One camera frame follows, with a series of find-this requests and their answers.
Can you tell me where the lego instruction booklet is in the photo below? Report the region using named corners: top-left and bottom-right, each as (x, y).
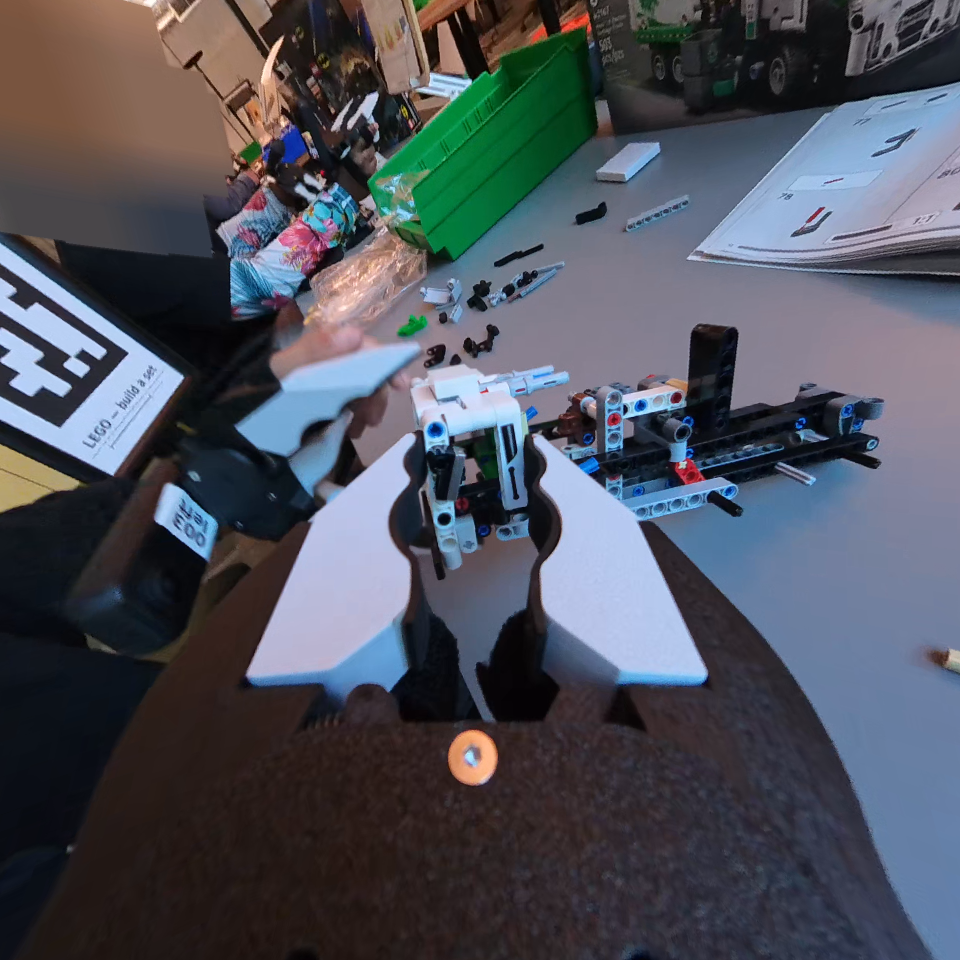
top-left (686, 81), bottom-right (960, 280)

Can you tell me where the green plastic bin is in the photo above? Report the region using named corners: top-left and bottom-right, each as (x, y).
top-left (366, 26), bottom-right (601, 264)

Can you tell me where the white lego panel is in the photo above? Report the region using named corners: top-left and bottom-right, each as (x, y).
top-left (594, 140), bottom-right (663, 186)

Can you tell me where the white black lego truck model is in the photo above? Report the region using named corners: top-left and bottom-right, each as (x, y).
top-left (408, 322), bottom-right (888, 585)

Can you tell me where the scatter of grey black lego parts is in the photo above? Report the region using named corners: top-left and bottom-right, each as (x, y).
top-left (416, 258), bottom-right (569, 369)

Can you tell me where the grey lego beam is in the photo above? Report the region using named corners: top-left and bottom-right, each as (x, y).
top-left (622, 193), bottom-right (693, 234)

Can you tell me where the clear plastic bag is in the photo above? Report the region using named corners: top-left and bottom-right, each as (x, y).
top-left (306, 213), bottom-right (430, 325)

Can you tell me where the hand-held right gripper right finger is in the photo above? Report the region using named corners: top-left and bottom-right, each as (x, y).
top-left (523, 433), bottom-right (711, 690)

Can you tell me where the person's black top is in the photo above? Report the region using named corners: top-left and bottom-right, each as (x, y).
top-left (0, 238), bottom-right (305, 901)

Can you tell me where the person's left hand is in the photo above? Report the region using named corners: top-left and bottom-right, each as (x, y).
top-left (268, 324), bottom-right (393, 441)

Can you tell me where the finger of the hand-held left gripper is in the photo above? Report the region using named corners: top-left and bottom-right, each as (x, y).
top-left (234, 341), bottom-right (423, 459)
top-left (287, 414), bottom-right (355, 504)

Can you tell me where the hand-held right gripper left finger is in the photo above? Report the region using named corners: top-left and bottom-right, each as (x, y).
top-left (243, 433), bottom-right (425, 699)

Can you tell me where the printed lego set box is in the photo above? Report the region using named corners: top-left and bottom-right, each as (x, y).
top-left (600, 0), bottom-right (960, 138)

